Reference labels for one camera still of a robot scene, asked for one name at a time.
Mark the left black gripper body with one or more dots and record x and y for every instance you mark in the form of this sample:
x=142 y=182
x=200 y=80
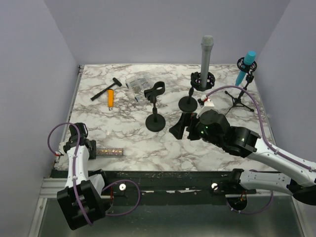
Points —
x=93 y=149

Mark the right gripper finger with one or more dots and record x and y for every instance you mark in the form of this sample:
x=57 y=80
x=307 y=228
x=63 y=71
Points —
x=186 y=118
x=178 y=129

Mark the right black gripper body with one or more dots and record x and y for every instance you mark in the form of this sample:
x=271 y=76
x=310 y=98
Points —
x=196 y=131

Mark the glitter handle microphone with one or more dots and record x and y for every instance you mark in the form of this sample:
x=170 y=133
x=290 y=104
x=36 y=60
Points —
x=109 y=152

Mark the black round-base mic stand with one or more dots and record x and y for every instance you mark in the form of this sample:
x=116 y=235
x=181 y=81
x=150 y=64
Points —
x=155 y=122

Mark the tall grey microphone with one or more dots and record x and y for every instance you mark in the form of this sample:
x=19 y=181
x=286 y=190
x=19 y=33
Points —
x=206 y=46

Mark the blue microphone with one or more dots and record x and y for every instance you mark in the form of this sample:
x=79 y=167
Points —
x=246 y=64

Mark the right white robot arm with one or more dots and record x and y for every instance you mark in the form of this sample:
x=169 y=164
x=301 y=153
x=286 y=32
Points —
x=294 y=176

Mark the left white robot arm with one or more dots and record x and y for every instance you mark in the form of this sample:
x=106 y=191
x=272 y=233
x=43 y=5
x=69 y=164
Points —
x=80 y=200

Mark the orange utility knife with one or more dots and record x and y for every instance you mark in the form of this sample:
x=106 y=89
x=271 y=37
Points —
x=111 y=96

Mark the clear plastic screw box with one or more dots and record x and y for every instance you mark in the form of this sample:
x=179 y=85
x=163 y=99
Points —
x=137 y=84

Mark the black shock-mount mic stand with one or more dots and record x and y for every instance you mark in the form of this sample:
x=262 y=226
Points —
x=188 y=103

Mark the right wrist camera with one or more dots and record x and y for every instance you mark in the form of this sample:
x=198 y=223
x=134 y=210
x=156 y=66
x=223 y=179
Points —
x=205 y=105

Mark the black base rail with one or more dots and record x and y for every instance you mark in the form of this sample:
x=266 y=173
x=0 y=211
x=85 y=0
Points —
x=172 y=187

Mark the black T-handle tool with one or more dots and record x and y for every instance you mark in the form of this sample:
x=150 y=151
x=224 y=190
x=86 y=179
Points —
x=115 y=82

